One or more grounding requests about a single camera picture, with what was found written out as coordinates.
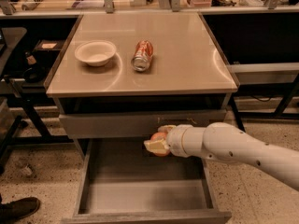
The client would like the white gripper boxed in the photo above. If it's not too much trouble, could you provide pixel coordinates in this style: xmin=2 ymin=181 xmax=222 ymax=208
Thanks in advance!
xmin=144 ymin=125 xmax=194 ymax=158

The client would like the red apple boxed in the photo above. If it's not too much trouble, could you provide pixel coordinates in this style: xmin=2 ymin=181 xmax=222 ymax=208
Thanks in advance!
xmin=150 ymin=133 xmax=167 ymax=157

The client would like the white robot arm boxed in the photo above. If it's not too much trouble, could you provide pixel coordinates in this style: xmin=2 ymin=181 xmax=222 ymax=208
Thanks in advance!
xmin=144 ymin=122 xmax=299 ymax=190

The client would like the closed grey top drawer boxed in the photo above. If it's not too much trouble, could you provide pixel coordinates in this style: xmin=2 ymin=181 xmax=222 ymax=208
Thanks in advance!
xmin=59 ymin=110 xmax=226 ymax=139

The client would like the open grey middle drawer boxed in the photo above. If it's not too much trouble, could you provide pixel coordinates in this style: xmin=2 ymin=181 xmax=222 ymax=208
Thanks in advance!
xmin=61 ymin=138 xmax=232 ymax=224

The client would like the grey drawer cabinet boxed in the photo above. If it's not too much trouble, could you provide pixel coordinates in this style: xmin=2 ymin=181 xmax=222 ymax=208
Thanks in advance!
xmin=46 ymin=11 xmax=238 ymax=154

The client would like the red soda can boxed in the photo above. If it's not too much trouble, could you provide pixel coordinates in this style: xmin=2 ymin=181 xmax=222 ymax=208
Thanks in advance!
xmin=131 ymin=40 xmax=153 ymax=72

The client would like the white paper bowl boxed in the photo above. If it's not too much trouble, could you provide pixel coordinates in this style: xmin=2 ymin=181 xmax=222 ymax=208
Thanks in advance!
xmin=75 ymin=40 xmax=117 ymax=67

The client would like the dark brown shoe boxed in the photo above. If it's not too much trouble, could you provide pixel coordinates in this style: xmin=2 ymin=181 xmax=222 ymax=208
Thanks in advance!
xmin=0 ymin=197 xmax=40 ymax=224

